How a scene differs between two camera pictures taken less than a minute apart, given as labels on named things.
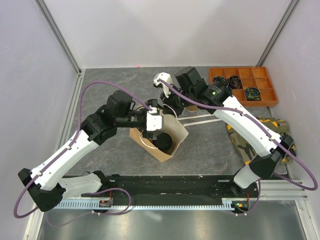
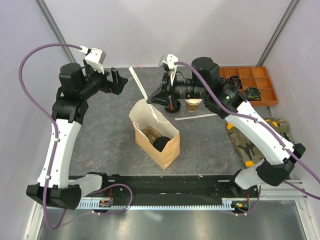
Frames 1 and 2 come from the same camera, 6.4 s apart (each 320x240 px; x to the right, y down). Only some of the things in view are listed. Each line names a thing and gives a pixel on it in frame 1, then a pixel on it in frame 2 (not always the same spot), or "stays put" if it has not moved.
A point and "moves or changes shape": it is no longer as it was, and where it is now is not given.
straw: (202, 122) to (141, 89)
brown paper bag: (170, 124) moves or changes shape
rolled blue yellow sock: (252, 93) stays put
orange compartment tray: (257, 77) stays put
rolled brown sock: (235, 82) stays put
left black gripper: (151, 134) to (116, 86)
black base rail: (172, 187) stays put
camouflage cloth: (276, 126) stays put
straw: (188, 117) stays put
